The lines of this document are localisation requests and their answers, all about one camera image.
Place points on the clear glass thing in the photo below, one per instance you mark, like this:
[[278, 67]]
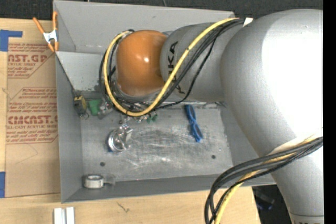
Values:
[[116, 140]]

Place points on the green plastic thing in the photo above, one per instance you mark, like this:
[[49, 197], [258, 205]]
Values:
[[94, 107]]

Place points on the grey metal bin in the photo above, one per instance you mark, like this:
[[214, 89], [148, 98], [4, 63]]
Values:
[[162, 154]]

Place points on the yellow and black small tool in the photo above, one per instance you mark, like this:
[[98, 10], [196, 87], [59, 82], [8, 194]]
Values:
[[79, 105]]

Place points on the blue sunglasses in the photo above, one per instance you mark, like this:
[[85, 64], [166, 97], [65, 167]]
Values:
[[194, 126]]

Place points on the grey tape roll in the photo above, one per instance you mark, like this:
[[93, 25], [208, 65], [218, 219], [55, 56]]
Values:
[[92, 181]]

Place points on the brown cardboard board red print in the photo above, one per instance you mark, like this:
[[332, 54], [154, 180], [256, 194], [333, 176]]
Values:
[[29, 160]]

